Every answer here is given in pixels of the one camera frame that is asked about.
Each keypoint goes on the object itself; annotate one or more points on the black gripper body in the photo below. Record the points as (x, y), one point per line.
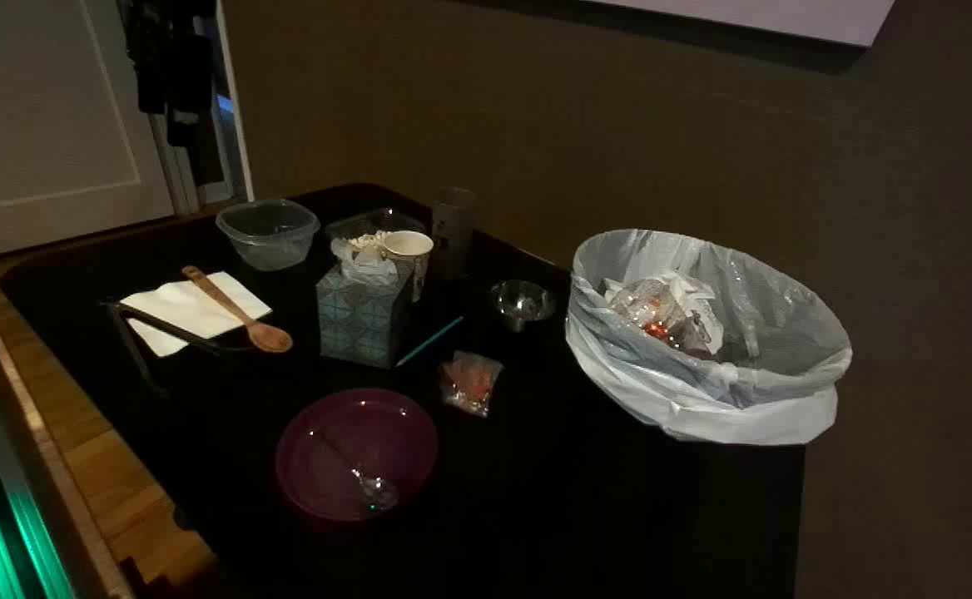
(192, 79)

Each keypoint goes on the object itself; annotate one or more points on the white tissue napkin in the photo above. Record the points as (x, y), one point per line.
(368, 259)

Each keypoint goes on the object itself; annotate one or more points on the flat white paper napkin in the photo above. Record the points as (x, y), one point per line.
(192, 306)

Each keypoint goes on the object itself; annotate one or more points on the teal patterned tissue box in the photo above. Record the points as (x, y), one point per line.
(358, 320)

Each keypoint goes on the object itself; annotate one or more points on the empty clear plastic container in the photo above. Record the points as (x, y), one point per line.
(266, 233)

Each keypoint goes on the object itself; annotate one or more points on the white door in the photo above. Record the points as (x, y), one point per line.
(42, 112)

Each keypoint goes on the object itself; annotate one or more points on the clear container with food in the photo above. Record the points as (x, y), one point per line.
(358, 224)

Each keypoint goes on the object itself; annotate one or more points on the wooden spoon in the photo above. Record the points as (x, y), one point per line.
(243, 318)

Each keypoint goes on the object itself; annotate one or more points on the thin metal tongs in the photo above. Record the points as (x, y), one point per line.
(132, 347)

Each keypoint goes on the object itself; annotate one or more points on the white paper cup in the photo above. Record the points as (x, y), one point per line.
(410, 259)

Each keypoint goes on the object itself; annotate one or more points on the dark tall tumbler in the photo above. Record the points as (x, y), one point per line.
(458, 233)

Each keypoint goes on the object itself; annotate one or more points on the teal straw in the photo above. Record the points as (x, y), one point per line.
(432, 339)

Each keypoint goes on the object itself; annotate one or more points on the small clear glass bowl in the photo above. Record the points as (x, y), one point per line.
(520, 300)

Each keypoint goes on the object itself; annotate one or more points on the orange snack packet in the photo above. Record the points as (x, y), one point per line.
(471, 385)

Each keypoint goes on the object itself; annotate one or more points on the wooden board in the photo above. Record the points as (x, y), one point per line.
(74, 486)

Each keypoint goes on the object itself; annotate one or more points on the metal spoon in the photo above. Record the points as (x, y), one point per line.
(371, 484)

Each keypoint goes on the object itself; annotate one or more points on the green-lit metal stand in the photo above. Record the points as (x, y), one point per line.
(6, 535)

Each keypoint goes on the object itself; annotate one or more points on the crumpled trash pile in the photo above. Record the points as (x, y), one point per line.
(669, 312)

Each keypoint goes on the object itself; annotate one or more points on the white-lined trash bin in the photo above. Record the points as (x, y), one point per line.
(731, 377)

